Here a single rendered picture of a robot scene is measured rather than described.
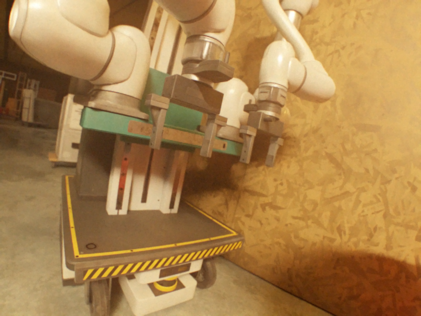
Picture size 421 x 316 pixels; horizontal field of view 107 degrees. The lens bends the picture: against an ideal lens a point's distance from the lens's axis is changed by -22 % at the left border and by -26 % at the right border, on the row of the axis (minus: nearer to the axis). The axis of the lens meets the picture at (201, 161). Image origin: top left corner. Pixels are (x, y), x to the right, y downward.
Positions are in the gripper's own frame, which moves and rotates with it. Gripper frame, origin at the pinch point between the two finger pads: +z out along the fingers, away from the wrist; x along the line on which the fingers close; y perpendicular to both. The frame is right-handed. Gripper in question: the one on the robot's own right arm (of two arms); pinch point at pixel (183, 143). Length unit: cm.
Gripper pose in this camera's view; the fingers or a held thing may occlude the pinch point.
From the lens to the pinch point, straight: 44.2
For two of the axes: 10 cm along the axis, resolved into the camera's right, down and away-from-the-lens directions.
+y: -6.0, -2.0, 7.8
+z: -2.1, 9.7, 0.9
